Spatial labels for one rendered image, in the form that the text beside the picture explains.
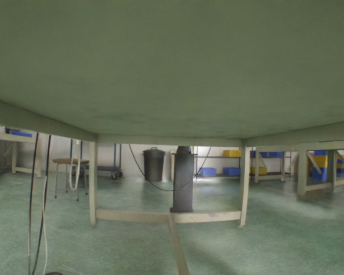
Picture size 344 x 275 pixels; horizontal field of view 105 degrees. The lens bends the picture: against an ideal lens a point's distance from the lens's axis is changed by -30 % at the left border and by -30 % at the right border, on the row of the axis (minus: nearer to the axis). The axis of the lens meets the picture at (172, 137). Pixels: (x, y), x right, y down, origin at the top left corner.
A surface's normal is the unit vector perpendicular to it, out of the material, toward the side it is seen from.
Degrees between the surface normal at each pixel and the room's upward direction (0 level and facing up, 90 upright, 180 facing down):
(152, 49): 180
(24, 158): 90
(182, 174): 90
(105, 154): 90
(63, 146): 90
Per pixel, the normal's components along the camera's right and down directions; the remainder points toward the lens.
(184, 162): 0.02, -0.08
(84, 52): -0.03, 1.00
